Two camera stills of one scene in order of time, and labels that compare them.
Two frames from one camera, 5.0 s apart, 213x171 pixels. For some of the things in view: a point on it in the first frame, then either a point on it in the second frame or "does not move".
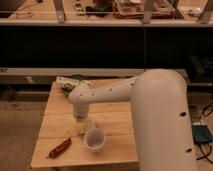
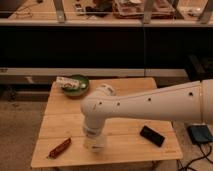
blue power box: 201,133 does not move
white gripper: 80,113 to 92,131
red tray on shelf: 134,9 does not move
